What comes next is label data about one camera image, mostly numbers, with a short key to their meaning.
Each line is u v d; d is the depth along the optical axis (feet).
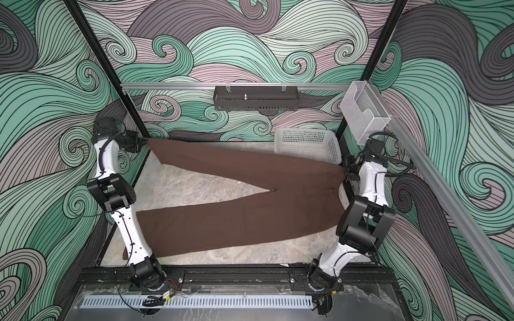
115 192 2.10
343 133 3.82
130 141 2.79
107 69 2.86
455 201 1.68
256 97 3.11
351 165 2.42
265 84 3.12
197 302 2.29
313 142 3.87
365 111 2.56
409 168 2.20
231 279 2.45
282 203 3.03
